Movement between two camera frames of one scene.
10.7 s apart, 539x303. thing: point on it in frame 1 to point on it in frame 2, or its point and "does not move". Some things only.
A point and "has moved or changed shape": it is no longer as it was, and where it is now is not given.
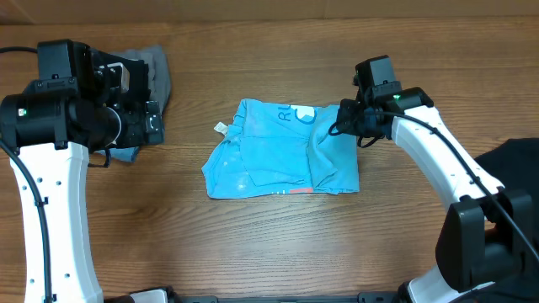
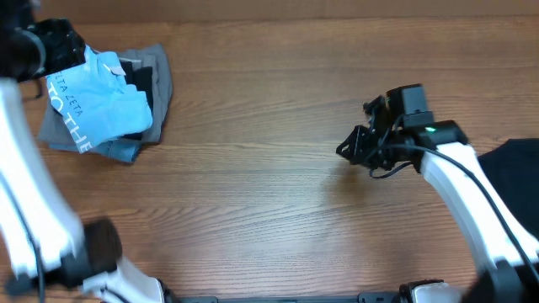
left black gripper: x=139 y=133 to x=67 y=45
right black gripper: x=348 y=119 to x=376 y=131
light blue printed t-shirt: x=274 y=148 has moved or changed shape
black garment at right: x=515 y=164 does not move
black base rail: x=368 y=298 does not move
